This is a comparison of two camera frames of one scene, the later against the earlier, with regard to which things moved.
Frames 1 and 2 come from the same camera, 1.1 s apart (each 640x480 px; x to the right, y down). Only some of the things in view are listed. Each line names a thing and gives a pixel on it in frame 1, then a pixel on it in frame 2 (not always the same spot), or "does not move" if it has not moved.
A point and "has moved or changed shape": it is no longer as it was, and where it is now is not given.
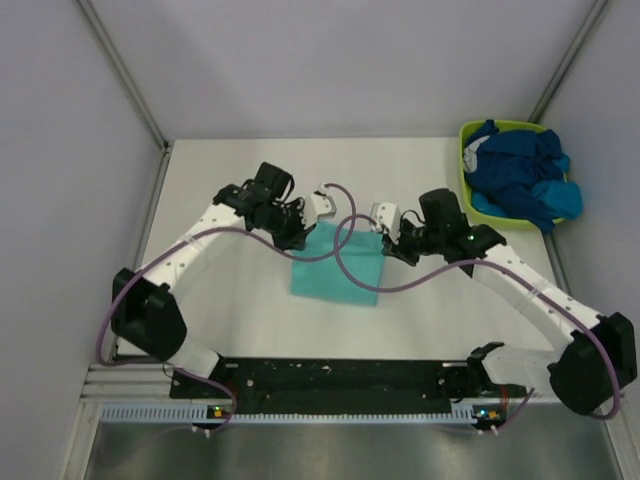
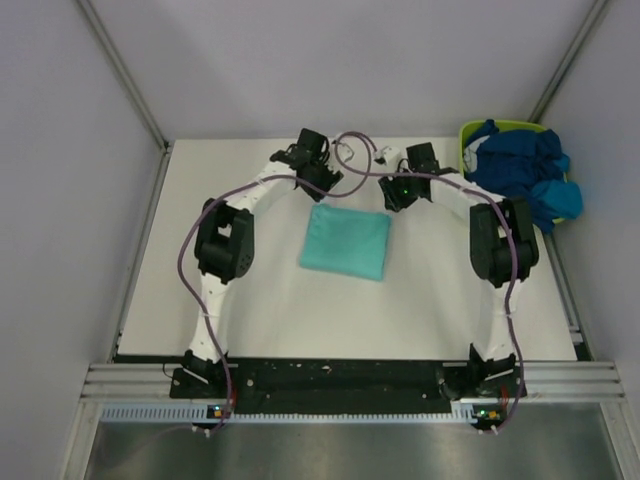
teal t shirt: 339,264 has moved or changed shape
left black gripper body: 285,225 to 322,174
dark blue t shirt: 511,165 does not move
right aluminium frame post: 555,83 does not move
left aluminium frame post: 125,77 does not move
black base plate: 330,387 does not move
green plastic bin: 491,220 does not move
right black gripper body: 416,242 to 401,191
